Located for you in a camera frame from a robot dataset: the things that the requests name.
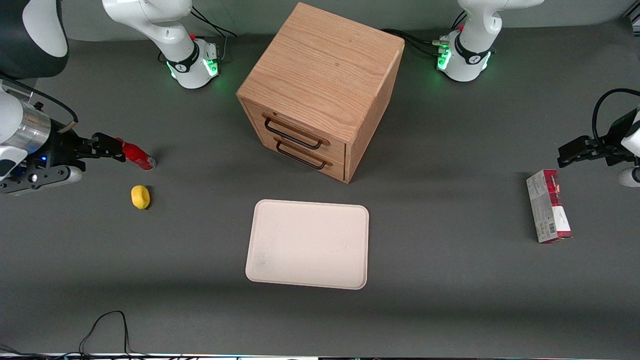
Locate wooden drawer cabinet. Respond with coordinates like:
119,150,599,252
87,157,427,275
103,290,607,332
236,2,406,184

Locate black metal drawer handle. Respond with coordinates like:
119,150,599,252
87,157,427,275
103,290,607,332
275,140,329,171
263,116,325,151

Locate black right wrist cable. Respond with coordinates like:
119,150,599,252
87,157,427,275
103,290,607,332
0,72,79,134

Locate cream rectangular tray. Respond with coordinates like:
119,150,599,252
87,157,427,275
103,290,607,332
245,199,370,290

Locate wooden drawer front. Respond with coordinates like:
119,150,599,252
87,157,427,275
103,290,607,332
258,134,346,182
243,100,347,162

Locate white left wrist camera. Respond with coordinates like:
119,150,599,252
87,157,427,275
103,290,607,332
617,167,640,188

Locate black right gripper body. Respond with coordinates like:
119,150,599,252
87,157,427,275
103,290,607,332
31,130,97,169

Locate black left arm base cables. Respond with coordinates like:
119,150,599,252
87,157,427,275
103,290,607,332
381,9,468,59

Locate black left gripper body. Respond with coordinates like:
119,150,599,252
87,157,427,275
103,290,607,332
598,113,639,167

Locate black cable at table edge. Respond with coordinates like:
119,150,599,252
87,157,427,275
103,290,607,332
0,310,151,360

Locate red and grey carton box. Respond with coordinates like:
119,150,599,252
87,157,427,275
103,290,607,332
525,169,573,244

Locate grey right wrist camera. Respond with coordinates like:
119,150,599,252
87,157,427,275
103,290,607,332
0,165,84,196

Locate black arm base cables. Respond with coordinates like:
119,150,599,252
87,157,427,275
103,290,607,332
158,5,239,65
381,9,468,59

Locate black looped gripper cable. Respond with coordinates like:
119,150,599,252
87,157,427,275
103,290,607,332
592,88,640,147

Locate black right arm base cables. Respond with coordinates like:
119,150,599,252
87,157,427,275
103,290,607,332
158,5,239,65

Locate yellow lemon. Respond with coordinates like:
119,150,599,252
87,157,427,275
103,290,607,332
131,185,151,210

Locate red coke bottle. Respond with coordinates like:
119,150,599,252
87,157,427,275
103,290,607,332
115,137,157,172

